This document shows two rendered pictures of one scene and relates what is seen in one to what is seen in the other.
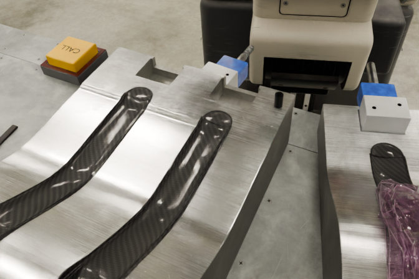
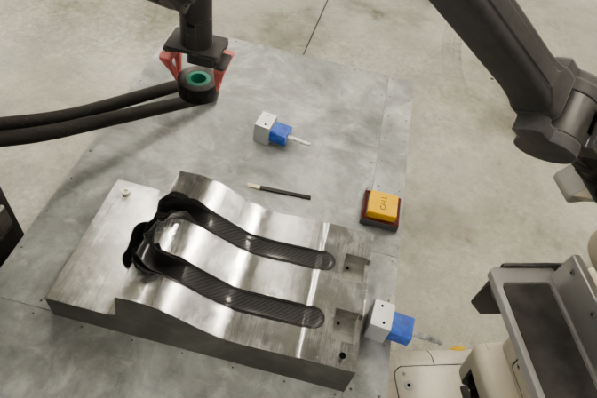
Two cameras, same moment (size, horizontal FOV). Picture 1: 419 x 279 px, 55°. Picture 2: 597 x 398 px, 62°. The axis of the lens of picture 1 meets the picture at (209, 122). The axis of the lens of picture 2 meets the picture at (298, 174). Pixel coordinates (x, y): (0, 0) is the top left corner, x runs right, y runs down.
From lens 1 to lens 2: 0.51 m
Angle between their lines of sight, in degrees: 43
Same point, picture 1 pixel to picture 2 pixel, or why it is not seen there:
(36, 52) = (385, 181)
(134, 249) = (206, 289)
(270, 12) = (508, 356)
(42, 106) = (331, 206)
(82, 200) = (235, 254)
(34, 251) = (192, 241)
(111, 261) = (195, 278)
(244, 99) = (354, 338)
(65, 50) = (380, 200)
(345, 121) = not seen: outside the picture
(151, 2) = not seen: outside the picture
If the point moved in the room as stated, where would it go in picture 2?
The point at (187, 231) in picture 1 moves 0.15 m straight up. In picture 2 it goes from (225, 315) to (226, 266)
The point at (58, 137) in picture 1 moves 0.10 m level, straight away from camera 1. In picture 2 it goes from (281, 226) to (318, 198)
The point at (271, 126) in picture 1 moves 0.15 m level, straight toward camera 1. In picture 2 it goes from (317, 356) to (217, 358)
